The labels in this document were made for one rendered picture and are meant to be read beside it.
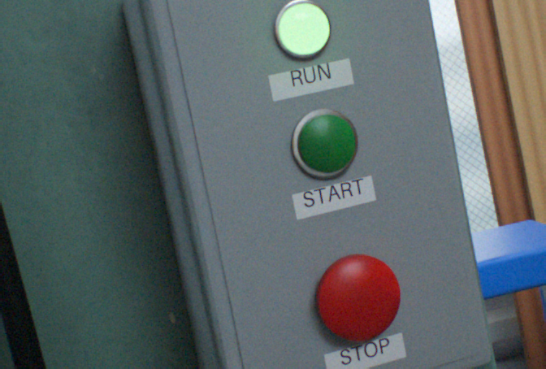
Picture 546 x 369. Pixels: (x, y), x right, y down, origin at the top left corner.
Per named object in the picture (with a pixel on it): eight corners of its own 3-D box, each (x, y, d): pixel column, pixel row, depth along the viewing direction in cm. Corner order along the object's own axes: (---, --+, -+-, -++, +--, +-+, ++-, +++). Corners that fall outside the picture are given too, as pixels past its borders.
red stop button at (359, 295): (322, 346, 38) (305, 264, 38) (400, 324, 39) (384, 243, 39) (331, 353, 37) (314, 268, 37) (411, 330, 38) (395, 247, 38)
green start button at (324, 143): (298, 184, 38) (284, 116, 37) (361, 169, 38) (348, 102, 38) (304, 185, 37) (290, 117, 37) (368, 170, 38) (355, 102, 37)
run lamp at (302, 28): (279, 63, 37) (268, 6, 37) (334, 52, 38) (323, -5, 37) (285, 63, 37) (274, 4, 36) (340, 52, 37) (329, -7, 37)
